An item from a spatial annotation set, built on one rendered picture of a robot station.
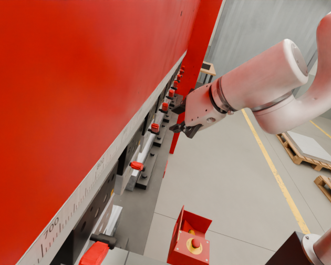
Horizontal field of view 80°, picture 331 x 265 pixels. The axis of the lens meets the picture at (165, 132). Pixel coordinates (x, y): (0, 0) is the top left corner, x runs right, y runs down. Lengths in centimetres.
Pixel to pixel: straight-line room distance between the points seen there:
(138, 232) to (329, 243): 66
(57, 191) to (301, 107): 39
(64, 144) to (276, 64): 33
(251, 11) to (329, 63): 756
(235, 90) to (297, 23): 800
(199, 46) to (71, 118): 226
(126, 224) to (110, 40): 74
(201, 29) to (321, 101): 204
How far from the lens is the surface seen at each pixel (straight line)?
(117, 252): 66
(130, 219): 87
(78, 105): 18
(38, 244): 21
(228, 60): 794
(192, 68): 242
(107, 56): 21
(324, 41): 47
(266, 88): 39
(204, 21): 239
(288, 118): 42
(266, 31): 810
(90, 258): 30
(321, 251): 96
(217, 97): 43
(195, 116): 47
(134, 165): 42
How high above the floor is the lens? 158
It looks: 28 degrees down
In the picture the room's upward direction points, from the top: 16 degrees clockwise
